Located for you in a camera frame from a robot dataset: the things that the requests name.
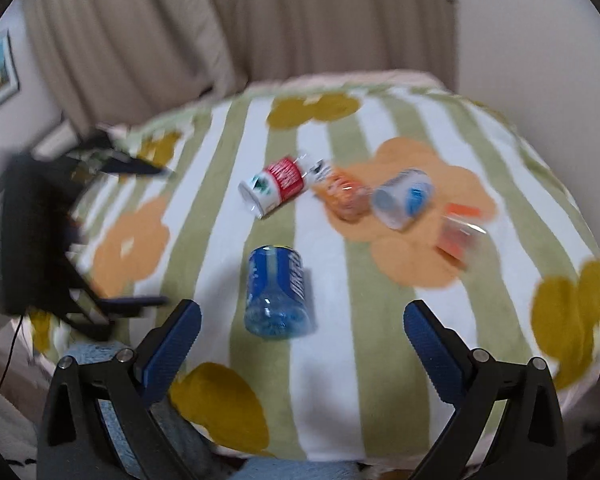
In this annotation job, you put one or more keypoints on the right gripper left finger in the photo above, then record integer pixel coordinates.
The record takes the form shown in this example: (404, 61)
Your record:
(74, 442)

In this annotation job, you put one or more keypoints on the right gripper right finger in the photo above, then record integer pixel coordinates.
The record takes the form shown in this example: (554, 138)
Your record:
(530, 440)

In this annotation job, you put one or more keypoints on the blue label plastic cup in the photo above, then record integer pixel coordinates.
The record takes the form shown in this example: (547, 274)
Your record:
(276, 294)

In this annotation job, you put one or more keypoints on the clear orange lid cup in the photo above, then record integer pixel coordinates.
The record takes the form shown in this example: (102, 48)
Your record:
(461, 234)

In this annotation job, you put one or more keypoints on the red white label cup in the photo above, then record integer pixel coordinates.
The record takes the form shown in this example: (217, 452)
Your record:
(274, 185)

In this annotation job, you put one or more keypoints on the white blue label cup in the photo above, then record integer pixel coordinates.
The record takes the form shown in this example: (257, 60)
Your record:
(401, 200)

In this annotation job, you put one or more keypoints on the orange label plastic cup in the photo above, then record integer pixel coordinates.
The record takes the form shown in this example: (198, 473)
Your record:
(344, 195)

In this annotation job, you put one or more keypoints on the beige curtain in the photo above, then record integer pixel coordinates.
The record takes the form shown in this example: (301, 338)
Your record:
(128, 60)

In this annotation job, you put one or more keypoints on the striped floral blanket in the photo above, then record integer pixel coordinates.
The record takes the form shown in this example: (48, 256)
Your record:
(352, 388)

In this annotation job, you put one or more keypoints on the cream bed sheet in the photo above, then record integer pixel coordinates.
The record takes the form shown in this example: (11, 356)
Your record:
(412, 78)

